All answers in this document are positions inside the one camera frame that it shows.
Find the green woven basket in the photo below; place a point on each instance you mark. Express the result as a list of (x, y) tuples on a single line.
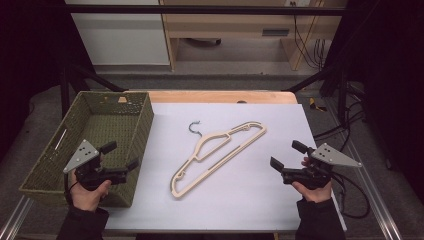
[(100, 123)]

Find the aluminium rail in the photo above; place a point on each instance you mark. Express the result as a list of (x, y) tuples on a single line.
[(15, 218), (376, 200)]

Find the person's left hand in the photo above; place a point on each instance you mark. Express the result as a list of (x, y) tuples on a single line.
[(86, 198)]

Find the person's right hand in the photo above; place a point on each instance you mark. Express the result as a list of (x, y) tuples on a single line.
[(315, 195)]

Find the beige wooden clothes hanger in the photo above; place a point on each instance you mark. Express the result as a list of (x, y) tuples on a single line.
[(196, 182)]

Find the black curtain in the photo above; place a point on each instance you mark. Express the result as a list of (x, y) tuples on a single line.
[(30, 50), (393, 83)]

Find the white cabinet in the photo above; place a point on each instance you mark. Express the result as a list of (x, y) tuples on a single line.
[(123, 40)]

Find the dark object under desk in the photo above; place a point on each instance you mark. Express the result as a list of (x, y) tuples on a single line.
[(203, 42)]

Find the white paper sheet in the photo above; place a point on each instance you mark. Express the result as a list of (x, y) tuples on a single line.
[(250, 186)]

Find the light wooden desk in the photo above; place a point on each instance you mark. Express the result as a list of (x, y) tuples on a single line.
[(233, 25)]

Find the black horizontal frame bar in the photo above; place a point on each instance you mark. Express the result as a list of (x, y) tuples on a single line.
[(200, 10)]

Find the yellow and black tool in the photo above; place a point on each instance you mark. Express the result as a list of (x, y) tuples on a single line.
[(313, 104)]

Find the black frame leg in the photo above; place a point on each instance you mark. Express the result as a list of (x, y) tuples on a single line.
[(341, 96), (65, 90)]

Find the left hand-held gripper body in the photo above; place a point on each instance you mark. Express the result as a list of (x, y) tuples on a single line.
[(83, 155)]

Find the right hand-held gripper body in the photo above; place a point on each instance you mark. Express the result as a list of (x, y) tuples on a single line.
[(320, 173)]

